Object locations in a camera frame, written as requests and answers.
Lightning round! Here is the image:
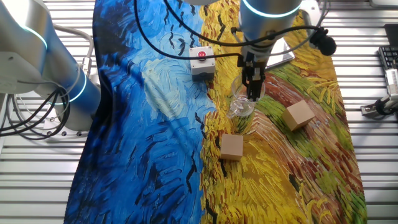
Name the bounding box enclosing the black computer keyboard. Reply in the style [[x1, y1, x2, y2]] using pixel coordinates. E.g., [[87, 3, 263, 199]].
[[377, 45, 398, 72]]

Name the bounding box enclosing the black base cable bundle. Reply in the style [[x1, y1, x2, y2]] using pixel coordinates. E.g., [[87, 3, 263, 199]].
[[0, 87, 72, 141]]

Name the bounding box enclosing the light wooden cube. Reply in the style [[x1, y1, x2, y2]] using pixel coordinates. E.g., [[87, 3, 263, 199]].
[[220, 133, 244, 162], [281, 100, 316, 132]]

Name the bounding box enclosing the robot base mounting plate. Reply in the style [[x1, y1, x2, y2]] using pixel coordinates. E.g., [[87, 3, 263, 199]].
[[41, 117, 91, 138]]

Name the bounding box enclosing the silver ribbed depth camera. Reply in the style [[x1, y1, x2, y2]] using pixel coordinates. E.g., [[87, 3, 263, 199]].
[[384, 68, 398, 98]]

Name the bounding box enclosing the grey box with red button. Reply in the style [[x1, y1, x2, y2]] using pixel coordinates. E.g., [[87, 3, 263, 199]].
[[188, 45, 216, 83]]

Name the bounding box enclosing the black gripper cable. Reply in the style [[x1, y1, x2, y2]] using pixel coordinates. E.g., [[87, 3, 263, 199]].
[[133, 0, 247, 61]]

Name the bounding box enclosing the metal camera mounting bracket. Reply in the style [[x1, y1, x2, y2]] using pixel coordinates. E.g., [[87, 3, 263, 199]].
[[360, 94, 398, 118]]

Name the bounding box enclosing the metal hose connector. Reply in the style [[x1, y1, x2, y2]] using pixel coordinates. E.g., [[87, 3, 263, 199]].
[[81, 56, 93, 79]]

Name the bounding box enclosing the grey robot base hose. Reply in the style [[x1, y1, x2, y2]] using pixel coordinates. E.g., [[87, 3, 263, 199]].
[[52, 24, 95, 78]]

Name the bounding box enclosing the black looped camera cable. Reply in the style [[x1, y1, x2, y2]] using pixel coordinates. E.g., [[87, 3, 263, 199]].
[[373, 98, 390, 117]]

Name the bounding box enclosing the Van Gogh print tablecloth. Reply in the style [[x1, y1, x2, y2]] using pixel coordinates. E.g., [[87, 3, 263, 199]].
[[63, 0, 368, 224]]

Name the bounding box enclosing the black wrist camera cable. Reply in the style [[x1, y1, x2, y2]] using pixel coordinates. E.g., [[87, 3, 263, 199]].
[[163, 0, 322, 49]]

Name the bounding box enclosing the black rectangular object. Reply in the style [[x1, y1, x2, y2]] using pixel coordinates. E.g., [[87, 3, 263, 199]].
[[383, 23, 398, 48]]

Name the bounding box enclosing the clear wine glass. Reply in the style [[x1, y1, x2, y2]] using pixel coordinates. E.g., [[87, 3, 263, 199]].
[[226, 73, 267, 119]]

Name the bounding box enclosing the silver digital kitchen scale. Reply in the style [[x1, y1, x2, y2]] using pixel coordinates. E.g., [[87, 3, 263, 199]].
[[266, 36, 296, 70]]

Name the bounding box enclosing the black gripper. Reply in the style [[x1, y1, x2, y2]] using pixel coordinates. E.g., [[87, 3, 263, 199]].
[[243, 58, 267, 103]]

